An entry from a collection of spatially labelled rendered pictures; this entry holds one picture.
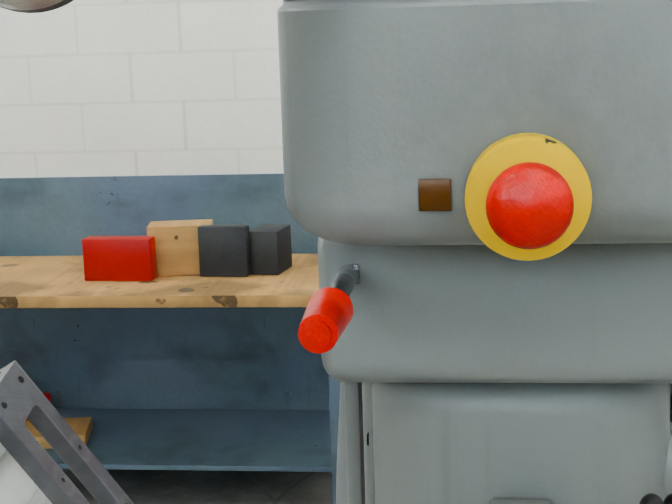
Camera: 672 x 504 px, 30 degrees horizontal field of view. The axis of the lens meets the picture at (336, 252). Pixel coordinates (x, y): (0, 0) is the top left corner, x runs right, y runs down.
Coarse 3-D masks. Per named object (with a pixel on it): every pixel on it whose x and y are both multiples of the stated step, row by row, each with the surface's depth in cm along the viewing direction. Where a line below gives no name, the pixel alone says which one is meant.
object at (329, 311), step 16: (352, 272) 71; (336, 288) 64; (352, 288) 70; (320, 304) 61; (336, 304) 62; (352, 304) 64; (304, 320) 60; (320, 320) 60; (336, 320) 60; (304, 336) 60; (320, 336) 59; (336, 336) 60; (320, 352) 60
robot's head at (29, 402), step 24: (0, 384) 51; (24, 384) 52; (0, 408) 50; (24, 408) 51; (48, 408) 53; (0, 432) 50; (24, 432) 50; (48, 432) 53; (72, 432) 53; (24, 456) 50; (48, 456) 51; (72, 456) 53; (48, 480) 50; (96, 480) 53
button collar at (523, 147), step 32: (480, 160) 60; (512, 160) 59; (544, 160) 59; (576, 160) 59; (480, 192) 60; (576, 192) 59; (480, 224) 60; (576, 224) 60; (512, 256) 60; (544, 256) 60
